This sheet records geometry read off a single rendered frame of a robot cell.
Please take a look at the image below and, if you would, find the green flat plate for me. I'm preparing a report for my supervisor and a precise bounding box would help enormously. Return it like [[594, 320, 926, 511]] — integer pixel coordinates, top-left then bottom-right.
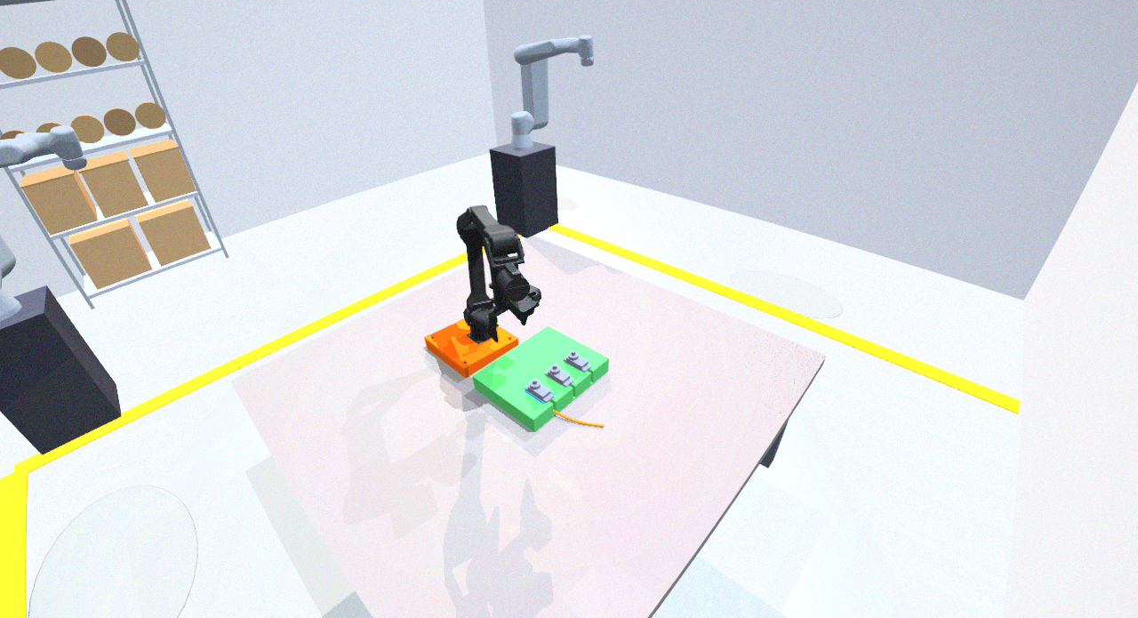
[[472, 326, 609, 432]]

